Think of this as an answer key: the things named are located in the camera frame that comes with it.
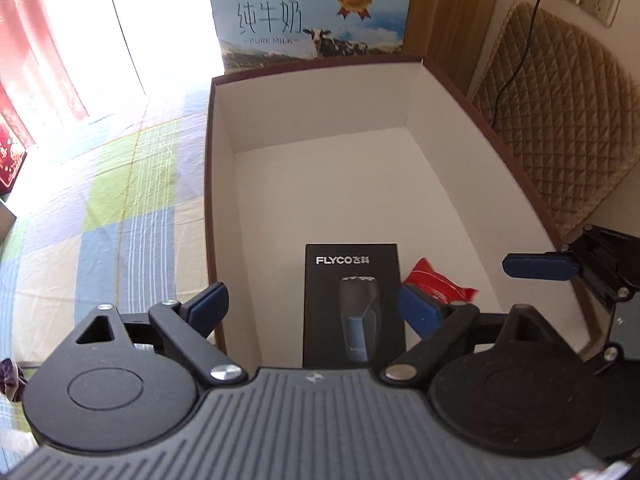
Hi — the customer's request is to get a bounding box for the blue milk carton box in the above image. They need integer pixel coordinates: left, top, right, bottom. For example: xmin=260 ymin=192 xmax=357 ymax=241
xmin=210 ymin=0 xmax=410 ymax=73

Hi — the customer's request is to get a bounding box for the pink window curtain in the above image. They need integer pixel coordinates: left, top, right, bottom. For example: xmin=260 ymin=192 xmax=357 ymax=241
xmin=1 ymin=0 xmax=88 ymax=145

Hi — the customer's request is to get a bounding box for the checked tablecloth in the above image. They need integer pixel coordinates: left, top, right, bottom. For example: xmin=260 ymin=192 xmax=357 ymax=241
xmin=1 ymin=88 xmax=215 ymax=468

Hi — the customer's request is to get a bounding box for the black power cable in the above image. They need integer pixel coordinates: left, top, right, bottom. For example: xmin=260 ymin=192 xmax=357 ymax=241
xmin=489 ymin=0 xmax=576 ymax=129

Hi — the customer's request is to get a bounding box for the quilted brown chair cushion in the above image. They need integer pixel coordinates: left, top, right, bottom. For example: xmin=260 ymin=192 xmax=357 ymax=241
xmin=472 ymin=2 xmax=639 ymax=235

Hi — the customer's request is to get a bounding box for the red snack packet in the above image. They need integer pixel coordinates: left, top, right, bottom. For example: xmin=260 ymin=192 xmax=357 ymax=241
xmin=398 ymin=258 xmax=478 ymax=306

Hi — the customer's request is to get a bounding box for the black Flyco shaver box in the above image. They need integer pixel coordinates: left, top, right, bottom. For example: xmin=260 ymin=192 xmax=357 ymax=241
xmin=303 ymin=244 xmax=406 ymax=372

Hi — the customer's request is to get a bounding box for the dark purple scrunchie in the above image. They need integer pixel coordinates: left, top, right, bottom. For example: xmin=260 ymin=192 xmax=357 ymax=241
xmin=0 ymin=359 xmax=27 ymax=403

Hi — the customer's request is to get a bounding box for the brown cardboard storage box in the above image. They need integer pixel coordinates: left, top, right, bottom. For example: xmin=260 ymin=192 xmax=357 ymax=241
xmin=205 ymin=56 xmax=600 ymax=370

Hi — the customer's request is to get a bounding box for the red gift bag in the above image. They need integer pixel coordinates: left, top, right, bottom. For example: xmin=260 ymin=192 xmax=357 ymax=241
xmin=0 ymin=124 xmax=27 ymax=194

